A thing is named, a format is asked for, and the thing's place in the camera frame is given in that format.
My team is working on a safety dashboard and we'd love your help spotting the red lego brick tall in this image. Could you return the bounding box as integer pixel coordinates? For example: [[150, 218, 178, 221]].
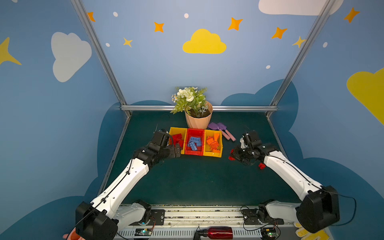
[[259, 163, 267, 170]]

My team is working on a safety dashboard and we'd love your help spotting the red lego brick smooth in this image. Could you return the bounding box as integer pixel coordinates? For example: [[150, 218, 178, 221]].
[[229, 149, 236, 161]]

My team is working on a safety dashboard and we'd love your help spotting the blue lego brick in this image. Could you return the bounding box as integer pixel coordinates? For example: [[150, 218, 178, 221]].
[[189, 142, 198, 151], [189, 137, 202, 147]]

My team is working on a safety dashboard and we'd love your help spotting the orange curved lego piece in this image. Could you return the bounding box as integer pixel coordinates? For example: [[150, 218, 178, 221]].
[[214, 133, 221, 142]]

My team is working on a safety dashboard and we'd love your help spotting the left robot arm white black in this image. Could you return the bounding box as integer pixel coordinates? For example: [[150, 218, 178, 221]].
[[74, 130, 181, 240]]

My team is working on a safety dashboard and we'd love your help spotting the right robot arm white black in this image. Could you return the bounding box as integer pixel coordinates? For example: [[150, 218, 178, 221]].
[[229, 131, 340, 233]]

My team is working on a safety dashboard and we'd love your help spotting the left yellow bin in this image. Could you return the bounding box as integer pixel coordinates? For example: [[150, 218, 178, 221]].
[[169, 127, 187, 155]]

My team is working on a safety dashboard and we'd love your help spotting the yellow bin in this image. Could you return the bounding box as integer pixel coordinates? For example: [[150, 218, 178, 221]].
[[169, 127, 187, 155], [203, 130, 223, 158]]

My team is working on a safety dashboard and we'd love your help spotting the red middle bin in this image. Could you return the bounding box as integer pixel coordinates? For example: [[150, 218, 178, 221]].
[[185, 129, 204, 156]]

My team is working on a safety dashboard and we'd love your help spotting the right yellow bin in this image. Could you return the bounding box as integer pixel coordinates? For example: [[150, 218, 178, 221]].
[[203, 130, 223, 158]]

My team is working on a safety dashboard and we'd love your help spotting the purple pink toy shovel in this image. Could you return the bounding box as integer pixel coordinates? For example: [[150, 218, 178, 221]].
[[208, 122, 231, 140]]

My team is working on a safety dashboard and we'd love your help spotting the potted artificial flower plant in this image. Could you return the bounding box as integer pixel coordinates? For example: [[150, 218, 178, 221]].
[[171, 87, 213, 130]]

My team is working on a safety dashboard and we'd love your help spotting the red metal bottle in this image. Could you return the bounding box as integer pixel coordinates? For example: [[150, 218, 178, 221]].
[[193, 227, 233, 240]]

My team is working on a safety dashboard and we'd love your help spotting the yellow garden glove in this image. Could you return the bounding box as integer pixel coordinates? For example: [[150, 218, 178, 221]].
[[294, 223, 330, 240]]

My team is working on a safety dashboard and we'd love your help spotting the pink watering can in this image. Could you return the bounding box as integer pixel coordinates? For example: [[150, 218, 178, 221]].
[[63, 231, 80, 240]]

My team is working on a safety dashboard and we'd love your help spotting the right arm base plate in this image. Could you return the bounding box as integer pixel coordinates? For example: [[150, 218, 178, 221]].
[[241, 208, 285, 225]]

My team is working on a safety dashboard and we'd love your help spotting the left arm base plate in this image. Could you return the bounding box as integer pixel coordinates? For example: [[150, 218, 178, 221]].
[[131, 209, 165, 226]]

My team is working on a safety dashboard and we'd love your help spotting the aluminium rail base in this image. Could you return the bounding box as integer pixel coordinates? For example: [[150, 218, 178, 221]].
[[80, 204, 334, 240]]

